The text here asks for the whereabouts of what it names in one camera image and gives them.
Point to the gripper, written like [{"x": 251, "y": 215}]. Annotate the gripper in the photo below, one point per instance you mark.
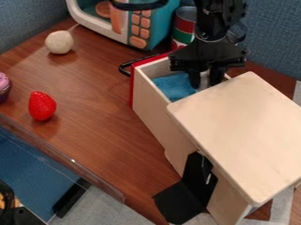
[{"x": 207, "y": 54}]

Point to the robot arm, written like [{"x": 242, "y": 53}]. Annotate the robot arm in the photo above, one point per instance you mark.
[{"x": 213, "y": 17}]

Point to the drawer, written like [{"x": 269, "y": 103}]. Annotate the drawer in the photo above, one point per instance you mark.
[{"x": 151, "y": 102}]

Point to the blue cloth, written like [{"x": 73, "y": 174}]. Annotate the blue cloth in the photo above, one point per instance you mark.
[{"x": 174, "y": 86}]

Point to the red green white can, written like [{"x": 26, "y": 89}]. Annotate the red green white can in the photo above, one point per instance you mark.
[{"x": 185, "y": 29}]

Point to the cabinet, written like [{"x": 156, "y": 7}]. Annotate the cabinet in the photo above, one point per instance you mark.
[{"x": 243, "y": 129}]

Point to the toy microwave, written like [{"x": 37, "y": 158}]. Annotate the toy microwave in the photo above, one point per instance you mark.
[{"x": 129, "y": 25}]

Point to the white round toy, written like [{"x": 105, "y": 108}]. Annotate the white round toy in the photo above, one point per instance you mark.
[{"x": 59, "y": 42}]

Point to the red toy strawberry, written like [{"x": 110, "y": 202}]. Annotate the red toy strawberry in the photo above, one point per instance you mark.
[{"x": 41, "y": 106}]

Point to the purple toy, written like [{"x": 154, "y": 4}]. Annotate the purple toy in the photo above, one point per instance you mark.
[{"x": 4, "y": 86}]

